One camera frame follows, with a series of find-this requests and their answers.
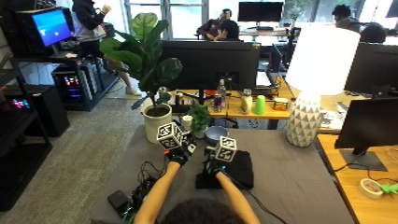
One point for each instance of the person's right hand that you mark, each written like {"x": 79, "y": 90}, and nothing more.
{"x": 212, "y": 165}

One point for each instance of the right glove white marker cube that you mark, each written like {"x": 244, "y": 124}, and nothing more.
{"x": 225, "y": 149}

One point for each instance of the black monitor with flat stand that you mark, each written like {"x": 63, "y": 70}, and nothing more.
{"x": 370, "y": 124}

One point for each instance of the left glove white marker cube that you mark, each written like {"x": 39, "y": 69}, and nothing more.
{"x": 169, "y": 135}

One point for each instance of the black shelf rack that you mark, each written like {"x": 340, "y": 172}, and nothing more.
{"x": 16, "y": 149}

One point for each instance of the black computer case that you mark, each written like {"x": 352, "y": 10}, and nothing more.
{"x": 45, "y": 109}

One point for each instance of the monitor with blue screen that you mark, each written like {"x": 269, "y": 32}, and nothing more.
{"x": 52, "y": 27}

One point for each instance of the white table lamp patterned base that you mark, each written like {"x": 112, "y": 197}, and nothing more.
{"x": 314, "y": 71}

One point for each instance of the grey capped bottle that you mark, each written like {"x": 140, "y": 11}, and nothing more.
{"x": 161, "y": 93}

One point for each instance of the wooden desk with tape roll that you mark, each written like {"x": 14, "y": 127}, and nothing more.
{"x": 369, "y": 208}

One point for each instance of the green toy figure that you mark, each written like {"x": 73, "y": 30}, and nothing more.
{"x": 389, "y": 188}

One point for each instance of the clear tall bottle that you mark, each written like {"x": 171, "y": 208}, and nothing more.
{"x": 223, "y": 90}

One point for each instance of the distant black monitor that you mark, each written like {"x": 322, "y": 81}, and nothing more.
{"x": 260, "y": 11}

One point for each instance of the glove white marker cube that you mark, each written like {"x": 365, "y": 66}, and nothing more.
{"x": 169, "y": 135}
{"x": 225, "y": 149}

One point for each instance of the large leafy plant white pot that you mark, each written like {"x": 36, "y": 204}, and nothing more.
{"x": 147, "y": 59}

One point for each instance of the computer tower with coloured lights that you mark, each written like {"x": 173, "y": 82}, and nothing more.
{"x": 75, "y": 85}

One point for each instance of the black monitor behind lamp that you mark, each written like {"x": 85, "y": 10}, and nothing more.
{"x": 373, "y": 68}

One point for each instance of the wooden desk with bottles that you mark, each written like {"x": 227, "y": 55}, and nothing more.
{"x": 273, "y": 114}

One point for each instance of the white tape roll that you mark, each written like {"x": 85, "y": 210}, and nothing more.
{"x": 370, "y": 188}

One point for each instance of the small white bottle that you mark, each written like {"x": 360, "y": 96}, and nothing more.
{"x": 187, "y": 122}

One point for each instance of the blue bowl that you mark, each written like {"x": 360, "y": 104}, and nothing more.
{"x": 216, "y": 133}

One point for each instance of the yellow box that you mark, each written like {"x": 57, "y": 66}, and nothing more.
{"x": 280, "y": 104}

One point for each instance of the green plastic cup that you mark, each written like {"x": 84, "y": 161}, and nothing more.
{"x": 260, "y": 105}

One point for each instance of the large black monitor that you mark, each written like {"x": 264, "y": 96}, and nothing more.
{"x": 209, "y": 63}

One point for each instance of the person's left hand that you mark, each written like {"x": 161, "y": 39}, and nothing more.
{"x": 180, "y": 154}

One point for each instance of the small green plant in pot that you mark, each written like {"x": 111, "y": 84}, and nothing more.
{"x": 200, "y": 118}

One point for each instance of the dark can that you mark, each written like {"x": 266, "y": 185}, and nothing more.
{"x": 216, "y": 103}

